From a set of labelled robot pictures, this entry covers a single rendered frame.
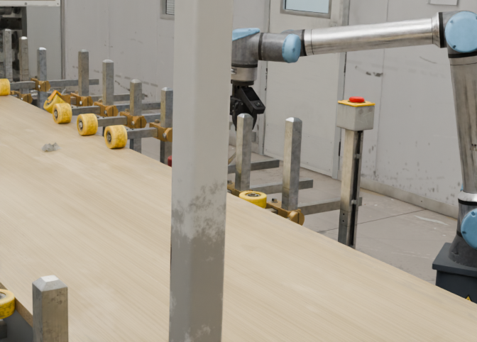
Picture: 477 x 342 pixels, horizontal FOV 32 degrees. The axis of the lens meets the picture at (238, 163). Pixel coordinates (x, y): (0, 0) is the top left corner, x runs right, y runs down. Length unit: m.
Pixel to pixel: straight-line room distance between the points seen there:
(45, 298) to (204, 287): 0.22
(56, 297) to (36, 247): 0.93
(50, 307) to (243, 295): 0.71
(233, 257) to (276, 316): 0.33
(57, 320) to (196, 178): 0.29
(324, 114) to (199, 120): 5.46
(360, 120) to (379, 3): 3.78
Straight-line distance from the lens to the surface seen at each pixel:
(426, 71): 5.64
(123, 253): 1.95
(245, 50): 2.69
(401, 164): 5.84
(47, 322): 1.10
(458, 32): 2.61
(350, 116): 2.17
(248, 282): 1.79
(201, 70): 0.91
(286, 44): 2.67
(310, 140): 6.50
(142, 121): 3.24
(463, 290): 2.93
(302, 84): 6.53
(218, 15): 0.91
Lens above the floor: 1.56
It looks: 14 degrees down
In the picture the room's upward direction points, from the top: 2 degrees clockwise
